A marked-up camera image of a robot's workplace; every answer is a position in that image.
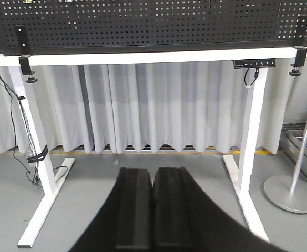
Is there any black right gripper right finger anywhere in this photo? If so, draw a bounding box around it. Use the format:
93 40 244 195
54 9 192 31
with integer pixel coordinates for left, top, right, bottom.
153 167 195 249

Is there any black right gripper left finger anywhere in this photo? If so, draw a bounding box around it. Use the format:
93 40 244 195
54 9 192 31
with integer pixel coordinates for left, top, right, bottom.
115 169 151 249

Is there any white curtain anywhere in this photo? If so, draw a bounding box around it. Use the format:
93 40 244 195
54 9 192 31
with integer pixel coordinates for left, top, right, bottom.
0 60 294 155

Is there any grey lamp stand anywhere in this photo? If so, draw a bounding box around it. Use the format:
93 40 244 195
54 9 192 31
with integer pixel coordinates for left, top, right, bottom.
263 121 307 214

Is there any black desk control panel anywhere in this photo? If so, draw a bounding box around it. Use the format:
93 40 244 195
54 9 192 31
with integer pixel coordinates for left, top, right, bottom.
232 58 276 69

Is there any black left pegboard clamp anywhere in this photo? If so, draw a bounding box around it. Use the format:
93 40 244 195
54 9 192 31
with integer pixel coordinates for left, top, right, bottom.
15 25 38 84

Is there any black pegboard clamp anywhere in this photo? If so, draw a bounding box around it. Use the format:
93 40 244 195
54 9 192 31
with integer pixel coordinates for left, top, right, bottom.
289 15 307 77
15 25 38 84

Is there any black perforated pegboard panel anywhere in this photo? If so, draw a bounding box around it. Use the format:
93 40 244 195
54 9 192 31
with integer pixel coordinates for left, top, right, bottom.
0 1 307 56

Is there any black right pegboard clamp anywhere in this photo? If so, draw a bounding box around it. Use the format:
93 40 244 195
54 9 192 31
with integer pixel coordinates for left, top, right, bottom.
289 15 307 77

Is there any white standing desk frame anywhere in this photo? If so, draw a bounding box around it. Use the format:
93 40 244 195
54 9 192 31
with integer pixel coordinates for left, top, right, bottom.
0 48 295 251

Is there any black cable bundle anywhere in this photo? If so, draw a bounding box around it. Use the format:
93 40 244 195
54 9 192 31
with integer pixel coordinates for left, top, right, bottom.
0 66 68 187

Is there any short black looped cable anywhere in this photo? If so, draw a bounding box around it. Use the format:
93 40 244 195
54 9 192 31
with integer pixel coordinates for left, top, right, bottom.
243 68 260 89

